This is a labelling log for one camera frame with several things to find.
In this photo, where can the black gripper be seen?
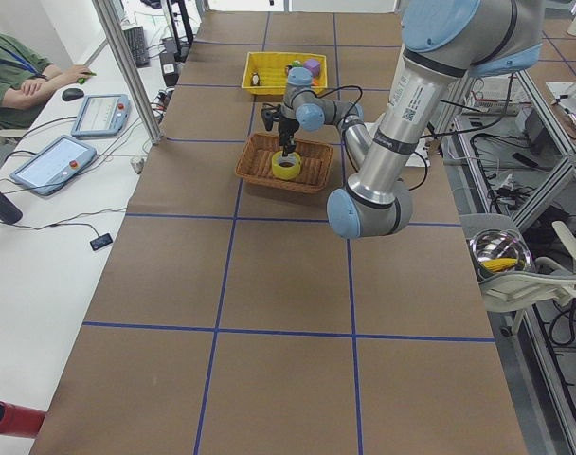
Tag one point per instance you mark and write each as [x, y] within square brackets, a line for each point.
[287, 125]

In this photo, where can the yellow tape roll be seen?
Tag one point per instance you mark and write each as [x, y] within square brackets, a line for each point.
[286, 168]

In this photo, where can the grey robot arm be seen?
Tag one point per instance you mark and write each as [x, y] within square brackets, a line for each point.
[444, 42]
[302, 107]

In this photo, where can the brown wicker basket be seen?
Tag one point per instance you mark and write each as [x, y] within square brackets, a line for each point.
[304, 170]

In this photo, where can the yellow woven basket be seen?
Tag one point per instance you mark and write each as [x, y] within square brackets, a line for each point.
[273, 67]

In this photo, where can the purple foam block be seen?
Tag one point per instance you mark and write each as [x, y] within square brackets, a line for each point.
[313, 66]

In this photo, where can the upper teach pendant tablet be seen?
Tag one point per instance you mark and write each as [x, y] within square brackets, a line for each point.
[101, 116]

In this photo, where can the teach pendant tablet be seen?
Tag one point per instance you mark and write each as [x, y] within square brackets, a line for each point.
[101, 116]
[50, 169]

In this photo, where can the black keyboard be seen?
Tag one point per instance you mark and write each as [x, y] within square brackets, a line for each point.
[136, 42]

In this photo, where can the small black device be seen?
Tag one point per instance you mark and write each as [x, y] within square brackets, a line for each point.
[101, 241]

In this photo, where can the lower teach pendant tablet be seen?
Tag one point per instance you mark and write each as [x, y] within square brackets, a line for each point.
[50, 169]

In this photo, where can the black computer mouse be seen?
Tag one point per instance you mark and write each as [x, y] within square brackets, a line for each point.
[71, 94]

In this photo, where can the steel bowl with corn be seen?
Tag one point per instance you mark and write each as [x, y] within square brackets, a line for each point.
[495, 251]

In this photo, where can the white office chair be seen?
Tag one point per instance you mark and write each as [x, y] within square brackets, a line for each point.
[516, 291]

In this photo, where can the seated person green shirt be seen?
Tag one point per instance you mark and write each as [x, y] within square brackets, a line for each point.
[28, 81]

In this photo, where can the red cylinder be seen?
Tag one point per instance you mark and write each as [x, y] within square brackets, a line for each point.
[19, 421]

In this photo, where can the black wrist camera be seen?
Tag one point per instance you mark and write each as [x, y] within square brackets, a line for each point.
[268, 115]

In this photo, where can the aluminium frame post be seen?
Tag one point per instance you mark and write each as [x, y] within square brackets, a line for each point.
[109, 21]

